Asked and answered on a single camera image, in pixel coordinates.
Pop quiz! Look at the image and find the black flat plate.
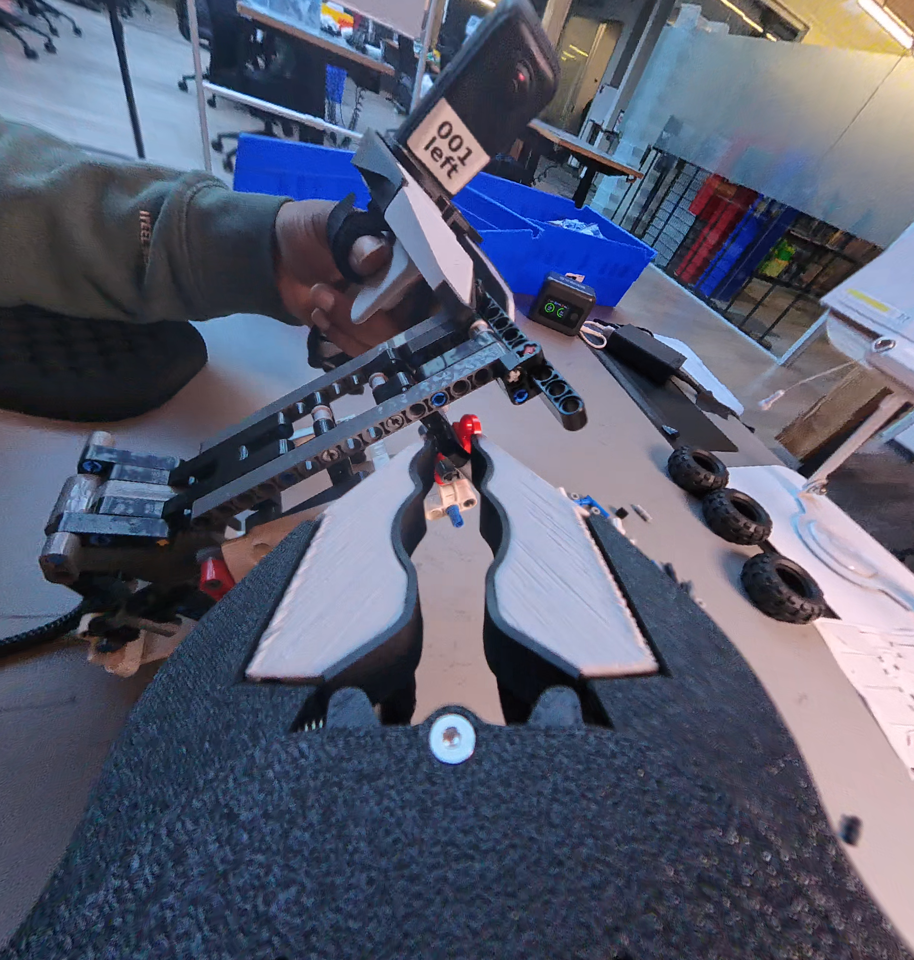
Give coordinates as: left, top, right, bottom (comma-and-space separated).
595, 348, 746, 454

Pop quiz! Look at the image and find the clear plastic bag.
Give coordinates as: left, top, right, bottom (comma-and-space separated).
547, 215, 615, 241

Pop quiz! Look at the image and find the small red white brick piece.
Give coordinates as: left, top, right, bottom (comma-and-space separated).
427, 413, 485, 529

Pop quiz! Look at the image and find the black rubber tyre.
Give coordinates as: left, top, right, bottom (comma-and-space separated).
667, 446, 731, 498
703, 486, 774, 546
741, 551, 827, 625

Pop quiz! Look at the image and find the white paper sheet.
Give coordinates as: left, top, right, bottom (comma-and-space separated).
727, 462, 914, 781

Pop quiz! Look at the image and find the small black display device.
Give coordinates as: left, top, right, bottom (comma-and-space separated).
529, 275, 597, 337

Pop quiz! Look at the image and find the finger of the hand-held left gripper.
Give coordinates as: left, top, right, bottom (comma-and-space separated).
382, 180, 506, 340

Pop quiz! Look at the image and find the black power adapter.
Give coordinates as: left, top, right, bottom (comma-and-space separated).
604, 323, 690, 384

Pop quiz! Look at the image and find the grey desk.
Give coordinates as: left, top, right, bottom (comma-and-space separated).
0, 263, 914, 960

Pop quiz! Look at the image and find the pile of small brick parts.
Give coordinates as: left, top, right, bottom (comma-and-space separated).
567, 489, 650, 529

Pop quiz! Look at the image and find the toy brick vehicle model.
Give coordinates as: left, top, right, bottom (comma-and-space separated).
37, 300, 590, 676

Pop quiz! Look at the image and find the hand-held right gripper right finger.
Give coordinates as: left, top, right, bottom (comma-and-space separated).
480, 450, 660, 684

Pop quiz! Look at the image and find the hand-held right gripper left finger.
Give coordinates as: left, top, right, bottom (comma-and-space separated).
247, 450, 428, 687

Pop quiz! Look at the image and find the person's left hand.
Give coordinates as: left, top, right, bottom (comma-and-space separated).
274, 195, 461, 358

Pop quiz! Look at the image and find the white instruction booklet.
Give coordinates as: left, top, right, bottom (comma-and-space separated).
825, 203, 914, 354

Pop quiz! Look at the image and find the blue plastic storage bin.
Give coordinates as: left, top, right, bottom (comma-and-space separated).
457, 168, 656, 313
232, 132, 383, 211

